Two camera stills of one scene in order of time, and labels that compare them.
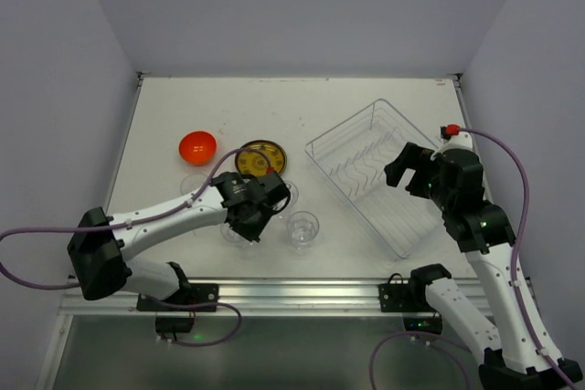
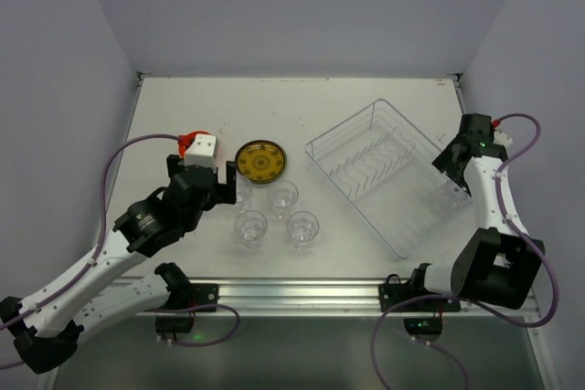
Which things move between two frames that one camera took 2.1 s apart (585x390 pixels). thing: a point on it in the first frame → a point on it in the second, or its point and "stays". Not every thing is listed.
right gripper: x=412 y=166 → x=451 y=158
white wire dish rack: x=356 y=150 stays
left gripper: x=249 y=226 → x=201 y=173
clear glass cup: x=293 y=197 stays
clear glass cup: x=303 y=228 stays
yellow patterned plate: x=251 y=163 stays
